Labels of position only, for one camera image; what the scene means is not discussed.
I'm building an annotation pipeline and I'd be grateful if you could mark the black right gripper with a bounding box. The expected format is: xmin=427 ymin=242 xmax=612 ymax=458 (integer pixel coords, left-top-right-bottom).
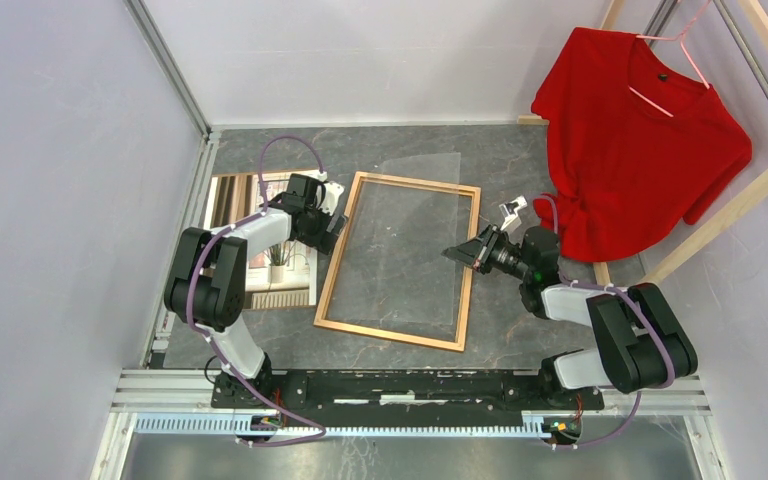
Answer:
xmin=441 ymin=223 xmax=532 ymax=282

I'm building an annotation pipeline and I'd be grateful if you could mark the plant window photo print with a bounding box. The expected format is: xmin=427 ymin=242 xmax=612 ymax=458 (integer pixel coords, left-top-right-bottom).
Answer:
xmin=203 ymin=170 xmax=318 ymax=310

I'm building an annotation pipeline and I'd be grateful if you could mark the clear acrylic sheet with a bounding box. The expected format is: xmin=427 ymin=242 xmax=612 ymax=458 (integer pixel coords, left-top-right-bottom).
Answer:
xmin=327 ymin=183 xmax=469 ymax=338

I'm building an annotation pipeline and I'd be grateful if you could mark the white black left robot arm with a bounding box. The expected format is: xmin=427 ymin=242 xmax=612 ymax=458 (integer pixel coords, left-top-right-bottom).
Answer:
xmin=163 ymin=173 xmax=346 ymax=408

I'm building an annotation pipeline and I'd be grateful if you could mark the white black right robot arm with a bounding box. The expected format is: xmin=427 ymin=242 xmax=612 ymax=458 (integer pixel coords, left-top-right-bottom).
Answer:
xmin=442 ymin=225 xmax=699 ymax=408

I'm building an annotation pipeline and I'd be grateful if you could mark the red t-shirt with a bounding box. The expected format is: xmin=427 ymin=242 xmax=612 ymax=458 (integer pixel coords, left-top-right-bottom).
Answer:
xmin=531 ymin=27 xmax=752 ymax=263

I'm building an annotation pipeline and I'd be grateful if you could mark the pink clothes hanger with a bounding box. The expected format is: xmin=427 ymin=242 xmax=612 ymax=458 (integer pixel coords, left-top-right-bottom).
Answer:
xmin=627 ymin=0 xmax=715 ymax=119

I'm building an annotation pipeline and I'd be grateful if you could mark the wooden clothes rack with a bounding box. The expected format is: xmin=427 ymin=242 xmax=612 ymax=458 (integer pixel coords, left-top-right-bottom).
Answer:
xmin=531 ymin=1 xmax=768 ymax=283

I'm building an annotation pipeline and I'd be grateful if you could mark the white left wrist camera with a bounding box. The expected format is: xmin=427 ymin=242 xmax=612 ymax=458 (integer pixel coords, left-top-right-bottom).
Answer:
xmin=315 ymin=172 xmax=345 ymax=215

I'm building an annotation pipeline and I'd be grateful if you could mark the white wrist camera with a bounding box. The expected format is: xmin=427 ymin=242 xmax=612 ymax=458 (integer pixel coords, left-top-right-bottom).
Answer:
xmin=315 ymin=172 xmax=345 ymax=215
xmin=499 ymin=195 xmax=528 ymax=234

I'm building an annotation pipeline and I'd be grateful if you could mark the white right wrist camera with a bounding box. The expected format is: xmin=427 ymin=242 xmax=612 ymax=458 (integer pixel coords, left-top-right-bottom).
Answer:
xmin=499 ymin=195 xmax=528 ymax=234

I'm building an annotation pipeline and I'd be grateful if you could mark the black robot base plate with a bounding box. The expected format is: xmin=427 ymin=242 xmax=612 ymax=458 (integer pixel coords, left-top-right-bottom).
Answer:
xmin=210 ymin=369 xmax=605 ymax=430

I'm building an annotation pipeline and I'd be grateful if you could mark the aluminium rail frame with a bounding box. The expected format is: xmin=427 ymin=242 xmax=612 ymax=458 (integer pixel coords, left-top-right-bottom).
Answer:
xmin=92 ymin=369 xmax=728 ymax=479

